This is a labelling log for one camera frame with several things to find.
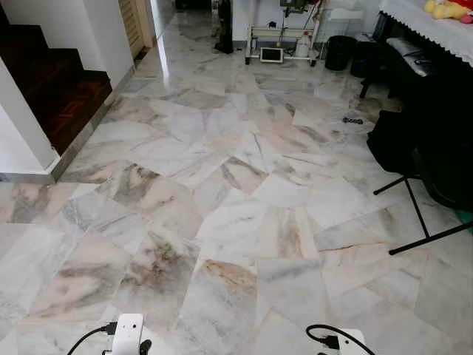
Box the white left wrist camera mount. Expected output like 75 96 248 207
111 314 145 355

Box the white plastic bottle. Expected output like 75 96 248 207
295 31 312 59

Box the black upright appliance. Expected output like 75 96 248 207
214 0 234 55

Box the black chair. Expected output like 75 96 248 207
350 13 404 101

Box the small white framed screen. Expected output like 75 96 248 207
259 47 285 64

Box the black round bin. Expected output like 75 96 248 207
324 35 358 72

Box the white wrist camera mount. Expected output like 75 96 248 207
111 314 145 355
325 328 367 355

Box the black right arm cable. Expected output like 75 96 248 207
306 324 376 355

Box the black fabric cover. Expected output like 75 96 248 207
366 74 473 212

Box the black keyboard stand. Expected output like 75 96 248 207
372 172 473 257

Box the dark wooden staircase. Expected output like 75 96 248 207
0 7 113 156

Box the white lace tablecloth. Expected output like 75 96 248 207
379 0 473 66

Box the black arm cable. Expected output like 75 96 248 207
306 324 376 355
67 322 119 355

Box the white metal rack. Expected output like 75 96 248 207
245 0 324 67

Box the yellow plush toy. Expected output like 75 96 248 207
423 0 473 24

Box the light wooden door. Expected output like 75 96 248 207
118 0 146 60

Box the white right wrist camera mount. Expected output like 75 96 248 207
325 328 367 355

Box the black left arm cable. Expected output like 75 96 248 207
67 322 119 355

